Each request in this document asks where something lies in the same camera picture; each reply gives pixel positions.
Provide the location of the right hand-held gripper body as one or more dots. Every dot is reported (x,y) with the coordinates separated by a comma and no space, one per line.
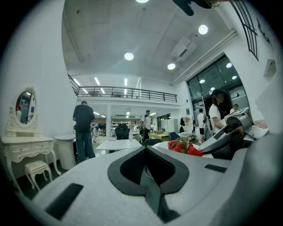
(247,123)

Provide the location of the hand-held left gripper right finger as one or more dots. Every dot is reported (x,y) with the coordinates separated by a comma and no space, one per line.
(205,183)

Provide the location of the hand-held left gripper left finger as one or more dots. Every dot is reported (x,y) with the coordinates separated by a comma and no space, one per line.
(99,187)

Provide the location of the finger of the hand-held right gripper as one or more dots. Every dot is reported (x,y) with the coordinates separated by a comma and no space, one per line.
(219,139)

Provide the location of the red strawberry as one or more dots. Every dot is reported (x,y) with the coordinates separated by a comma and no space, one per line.
(178,148)
(170,145)
(194,151)

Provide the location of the white round plate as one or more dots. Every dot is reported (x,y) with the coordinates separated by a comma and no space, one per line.
(160,146)

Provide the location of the white marble square table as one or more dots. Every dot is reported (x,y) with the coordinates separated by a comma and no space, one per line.
(119,144)

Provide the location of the clear plastic wipes packet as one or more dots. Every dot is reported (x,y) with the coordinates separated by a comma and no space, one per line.
(112,138)

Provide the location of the white curved counter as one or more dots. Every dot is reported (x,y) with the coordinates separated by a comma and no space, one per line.
(65,150)

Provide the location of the glass entrance doors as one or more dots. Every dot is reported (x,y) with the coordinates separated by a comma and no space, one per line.
(216,79)

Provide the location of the yellow-green table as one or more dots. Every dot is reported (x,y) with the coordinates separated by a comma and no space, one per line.
(159,136)

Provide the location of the white lidded tumbler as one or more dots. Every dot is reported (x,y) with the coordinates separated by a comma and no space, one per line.
(130,135)

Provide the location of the black office chair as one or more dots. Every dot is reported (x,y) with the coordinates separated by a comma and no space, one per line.
(122,131)

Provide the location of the grey shell chair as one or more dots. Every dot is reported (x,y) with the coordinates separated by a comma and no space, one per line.
(136,138)

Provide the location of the cream carved stool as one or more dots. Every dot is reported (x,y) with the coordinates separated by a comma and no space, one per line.
(36,167)

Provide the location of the dark padded chair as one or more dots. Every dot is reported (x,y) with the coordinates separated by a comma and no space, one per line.
(152,142)

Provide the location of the white ceiling pipes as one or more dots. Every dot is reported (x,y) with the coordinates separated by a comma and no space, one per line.
(205,57)

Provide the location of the cream carved dressing table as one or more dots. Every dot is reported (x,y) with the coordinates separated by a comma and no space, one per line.
(26,145)

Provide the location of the round ceiling light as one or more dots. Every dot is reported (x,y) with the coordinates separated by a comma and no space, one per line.
(203,29)
(171,66)
(128,56)
(142,1)

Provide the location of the ceiling air conditioner unit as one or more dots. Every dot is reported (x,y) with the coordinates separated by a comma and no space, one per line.
(183,49)

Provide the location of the black balcony railing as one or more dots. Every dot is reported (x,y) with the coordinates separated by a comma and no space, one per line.
(123,93)

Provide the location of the oval cream framed mirror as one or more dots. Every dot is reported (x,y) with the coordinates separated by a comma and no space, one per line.
(25,108)

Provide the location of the blue chair gold frame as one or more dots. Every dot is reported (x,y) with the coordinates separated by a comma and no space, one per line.
(174,135)

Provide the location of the black wall grid frame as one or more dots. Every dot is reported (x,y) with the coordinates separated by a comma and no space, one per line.
(247,26)

